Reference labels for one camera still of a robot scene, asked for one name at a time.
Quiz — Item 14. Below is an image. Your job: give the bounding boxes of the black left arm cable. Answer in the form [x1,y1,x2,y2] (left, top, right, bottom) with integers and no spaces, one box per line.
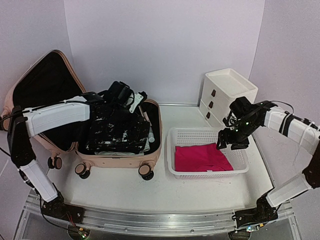
[41,209,76,231]

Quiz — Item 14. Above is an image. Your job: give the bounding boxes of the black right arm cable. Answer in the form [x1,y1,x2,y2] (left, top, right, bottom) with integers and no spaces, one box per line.
[269,100,296,113]

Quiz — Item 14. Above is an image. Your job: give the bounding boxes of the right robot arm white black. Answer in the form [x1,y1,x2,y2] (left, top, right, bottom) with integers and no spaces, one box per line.
[216,96,320,228]

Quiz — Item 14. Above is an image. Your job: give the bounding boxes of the small white tube bottle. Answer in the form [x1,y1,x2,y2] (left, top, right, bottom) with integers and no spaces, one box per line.
[148,127,155,143]

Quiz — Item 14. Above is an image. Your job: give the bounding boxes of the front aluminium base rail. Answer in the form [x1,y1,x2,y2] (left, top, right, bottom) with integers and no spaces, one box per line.
[15,190,294,239]

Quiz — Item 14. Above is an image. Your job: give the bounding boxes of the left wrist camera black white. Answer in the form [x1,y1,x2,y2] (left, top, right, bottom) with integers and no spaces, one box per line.
[104,81,148,113]

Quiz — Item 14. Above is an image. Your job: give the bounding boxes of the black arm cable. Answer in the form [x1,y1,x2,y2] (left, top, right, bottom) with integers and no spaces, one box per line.
[41,209,76,231]
[269,100,296,113]

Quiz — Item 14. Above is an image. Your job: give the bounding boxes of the white three-drawer storage cabinet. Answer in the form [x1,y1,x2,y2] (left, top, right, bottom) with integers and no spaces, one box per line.
[199,68,258,127]

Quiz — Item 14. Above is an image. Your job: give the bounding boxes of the pink wooden comb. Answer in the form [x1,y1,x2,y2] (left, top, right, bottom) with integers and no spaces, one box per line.
[139,107,150,122]

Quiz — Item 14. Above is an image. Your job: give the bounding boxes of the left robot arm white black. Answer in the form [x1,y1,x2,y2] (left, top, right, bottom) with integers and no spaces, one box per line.
[7,92,105,224]

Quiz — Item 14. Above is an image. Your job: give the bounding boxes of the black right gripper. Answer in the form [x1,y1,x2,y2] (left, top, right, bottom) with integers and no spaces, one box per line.
[216,118,260,151]

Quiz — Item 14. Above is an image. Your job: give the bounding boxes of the black white patterned garment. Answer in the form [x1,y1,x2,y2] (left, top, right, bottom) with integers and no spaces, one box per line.
[84,106,150,155]

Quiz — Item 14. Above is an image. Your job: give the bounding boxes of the white perforated plastic basket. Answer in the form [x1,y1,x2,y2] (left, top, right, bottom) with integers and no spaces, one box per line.
[166,127,249,179]

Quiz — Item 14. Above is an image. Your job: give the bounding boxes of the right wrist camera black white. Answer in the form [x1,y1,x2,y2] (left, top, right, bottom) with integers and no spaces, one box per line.
[222,96,254,128]

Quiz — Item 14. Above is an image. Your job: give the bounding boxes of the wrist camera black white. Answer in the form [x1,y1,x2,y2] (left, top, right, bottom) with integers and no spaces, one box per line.
[104,81,148,113]
[222,96,254,128]

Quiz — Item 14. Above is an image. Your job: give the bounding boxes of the pink hard-shell suitcase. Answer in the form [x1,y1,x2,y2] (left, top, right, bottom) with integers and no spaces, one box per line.
[0,50,163,180]

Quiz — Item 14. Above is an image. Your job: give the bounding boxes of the magenta t-shirt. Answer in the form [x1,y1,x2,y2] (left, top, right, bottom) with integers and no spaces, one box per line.
[174,143,234,173]

